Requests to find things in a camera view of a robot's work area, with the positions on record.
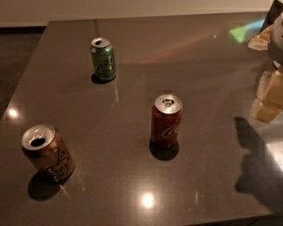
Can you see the brown soda can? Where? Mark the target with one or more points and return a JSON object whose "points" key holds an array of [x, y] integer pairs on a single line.
{"points": [[45, 149]]}

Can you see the green soda can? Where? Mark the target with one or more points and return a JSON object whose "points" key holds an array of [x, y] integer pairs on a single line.
{"points": [[103, 59]]}

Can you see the red coke can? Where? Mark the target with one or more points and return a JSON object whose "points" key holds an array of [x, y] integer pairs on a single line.
{"points": [[167, 112]]}

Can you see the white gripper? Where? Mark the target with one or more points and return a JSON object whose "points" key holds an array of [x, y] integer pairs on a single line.
{"points": [[282, 40]]}

